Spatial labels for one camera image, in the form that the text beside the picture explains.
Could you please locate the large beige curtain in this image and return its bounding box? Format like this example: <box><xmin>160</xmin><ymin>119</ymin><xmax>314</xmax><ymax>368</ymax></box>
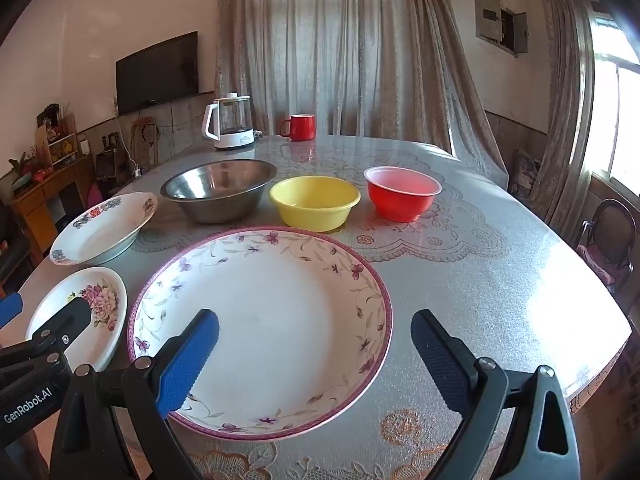
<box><xmin>215</xmin><ymin>0</ymin><xmax>510</xmax><ymax>193</ymax></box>

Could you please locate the dark round-back chair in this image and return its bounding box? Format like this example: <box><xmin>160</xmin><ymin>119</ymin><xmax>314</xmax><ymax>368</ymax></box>
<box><xmin>575</xmin><ymin>198</ymin><xmax>637</xmax><ymax>291</ymax></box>

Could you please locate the red mug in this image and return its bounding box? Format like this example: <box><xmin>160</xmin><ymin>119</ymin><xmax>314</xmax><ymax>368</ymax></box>
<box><xmin>279</xmin><ymin>114</ymin><xmax>317</xmax><ymax>142</ymax></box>

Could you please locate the grey patterned object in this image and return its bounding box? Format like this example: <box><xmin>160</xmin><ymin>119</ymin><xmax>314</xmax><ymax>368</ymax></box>
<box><xmin>509</xmin><ymin>149</ymin><xmax>542</xmax><ymax>197</ymax></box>

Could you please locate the stainless steel bowl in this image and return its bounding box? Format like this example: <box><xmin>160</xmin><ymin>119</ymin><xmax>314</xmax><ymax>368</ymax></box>
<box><xmin>160</xmin><ymin>159</ymin><xmax>278</xmax><ymax>224</ymax></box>

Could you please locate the large purple-rimmed floral plate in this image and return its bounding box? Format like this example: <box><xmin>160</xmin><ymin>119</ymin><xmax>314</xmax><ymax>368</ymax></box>
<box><xmin>127</xmin><ymin>226</ymin><xmax>394</xmax><ymax>442</ymax></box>

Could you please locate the wall electrical box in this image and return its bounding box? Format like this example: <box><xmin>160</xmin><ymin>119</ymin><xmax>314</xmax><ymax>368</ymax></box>
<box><xmin>473</xmin><ymin>0</ymin><xmax>529</xmax><ymax>58</ymax></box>

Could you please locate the white plate with red print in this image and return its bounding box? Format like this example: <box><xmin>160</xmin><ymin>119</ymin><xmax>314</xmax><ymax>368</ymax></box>
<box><xmin>50</xmin><ymin>192</ymin><xmax>159</xmax><ymax>266</ymax></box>

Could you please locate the small wooden shelf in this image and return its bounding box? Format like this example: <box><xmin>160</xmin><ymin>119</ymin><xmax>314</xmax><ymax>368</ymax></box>
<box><xmin>34</xmin><ymin>112</ymin><xmax>80</xmax><ymax>171</ymax></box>

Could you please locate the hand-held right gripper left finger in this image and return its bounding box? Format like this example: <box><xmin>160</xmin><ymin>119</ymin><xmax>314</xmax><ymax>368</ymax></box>
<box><xmin>50</xmin><ymin>308</ymin><xmax>221</xmax><ymax>480</ymax></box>

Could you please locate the black portable speaker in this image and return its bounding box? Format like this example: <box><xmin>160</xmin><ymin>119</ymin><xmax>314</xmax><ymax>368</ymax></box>
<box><xmin>94</xmin><ymin>150</ymin><xmax>123</xmax><ymax>181</ymax></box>

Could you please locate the orange wooden desk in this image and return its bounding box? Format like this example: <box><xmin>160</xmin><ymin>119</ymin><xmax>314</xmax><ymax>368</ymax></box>
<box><xmin>10</xmin><ymin>152</ymin><xmax>96</xmax><ymax>261</ymax></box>

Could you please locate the beige window curtain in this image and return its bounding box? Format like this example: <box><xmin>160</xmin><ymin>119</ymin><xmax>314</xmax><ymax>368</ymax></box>
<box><xmin>529</xmin><ymin>0</ymin><xmax>596</xmax><ymax>231</ymax></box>

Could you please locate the brown wooden chair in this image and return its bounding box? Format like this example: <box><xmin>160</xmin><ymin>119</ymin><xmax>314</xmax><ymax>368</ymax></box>
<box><xmin>131</xmin><ymin>116</ymin><xmax>162</xmax><ymax>176</ymax></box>

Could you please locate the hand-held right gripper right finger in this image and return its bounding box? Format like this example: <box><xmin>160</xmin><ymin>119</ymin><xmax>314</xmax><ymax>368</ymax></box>
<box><xmin>410</xmin><ymin>308</ymin><xmax>583</xmax><ymax>480</ymax></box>

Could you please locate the small pink rose plate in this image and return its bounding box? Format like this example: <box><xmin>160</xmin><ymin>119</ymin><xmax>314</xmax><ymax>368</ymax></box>
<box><xmin>25</xmin><ymin>266</ymin><xmax>128</xmax><ymax>372</ymax></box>

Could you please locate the red plastic bowl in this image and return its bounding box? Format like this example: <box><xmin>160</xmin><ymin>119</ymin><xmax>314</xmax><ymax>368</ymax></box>
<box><xmin>363</xmin><ymin>165</ymin><xmax>443</xmax><ymax>222</ymax></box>

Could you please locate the bright window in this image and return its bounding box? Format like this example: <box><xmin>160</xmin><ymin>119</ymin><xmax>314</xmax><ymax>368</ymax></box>
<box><xmin>585</xmin><ymin>0</ymin><xmax>640</xmax><ymax>196</ymax></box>

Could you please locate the black wall television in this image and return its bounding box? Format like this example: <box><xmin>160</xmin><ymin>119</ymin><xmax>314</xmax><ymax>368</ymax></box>
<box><xmin>115</xmin><ymin>31</ymin><xmax>199</xmax><ymax>115</ymax></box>

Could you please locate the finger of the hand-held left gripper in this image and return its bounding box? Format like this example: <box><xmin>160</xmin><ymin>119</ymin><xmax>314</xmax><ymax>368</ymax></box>
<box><xmin>0</xmin><ymin>292</ymin><xmax>24</xmax><ymax>331</ymax></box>
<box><xmin>0</xmin><ymin>297</ymin><xmax>93</xmax><ymax>377</ymax></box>

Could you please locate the white glass electric kettle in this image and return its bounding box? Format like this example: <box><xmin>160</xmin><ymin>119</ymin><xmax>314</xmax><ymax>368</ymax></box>
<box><xmin>201</xmin><ymin>92</ymin><xmax>257</xmax><ymax>151</ymax></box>

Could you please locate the yellow plastic bowl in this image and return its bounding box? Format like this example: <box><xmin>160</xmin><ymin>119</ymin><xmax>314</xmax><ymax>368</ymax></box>
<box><xmin>269</xmin><ymin>176</ymin><xmax>361</xmax><ymax>233</ymax></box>

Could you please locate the green potted plant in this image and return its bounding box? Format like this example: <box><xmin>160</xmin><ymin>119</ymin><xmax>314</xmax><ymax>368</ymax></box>
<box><xmin>7</xmin><ymin>152</ymin><xmax>37</xmax><ymax>181</ymax></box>

